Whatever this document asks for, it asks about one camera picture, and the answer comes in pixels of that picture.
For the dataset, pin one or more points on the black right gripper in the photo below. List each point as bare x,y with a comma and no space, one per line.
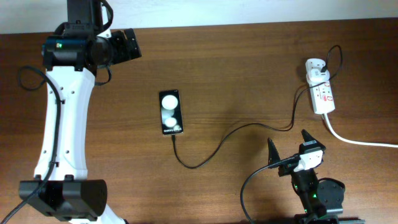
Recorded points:
274,156

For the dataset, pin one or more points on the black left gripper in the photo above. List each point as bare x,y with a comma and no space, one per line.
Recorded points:
124,53

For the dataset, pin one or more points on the black Samsung smartphone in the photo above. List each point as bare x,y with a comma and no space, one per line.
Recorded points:
170,112

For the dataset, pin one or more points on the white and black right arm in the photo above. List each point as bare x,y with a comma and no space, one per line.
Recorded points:
322,199

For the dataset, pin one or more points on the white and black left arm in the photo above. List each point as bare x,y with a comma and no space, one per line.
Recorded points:
72,55

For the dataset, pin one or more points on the white USB charger plug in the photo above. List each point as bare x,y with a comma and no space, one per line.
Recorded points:
315,76

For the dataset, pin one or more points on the white power strip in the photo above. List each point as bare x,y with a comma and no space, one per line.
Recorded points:
321,93

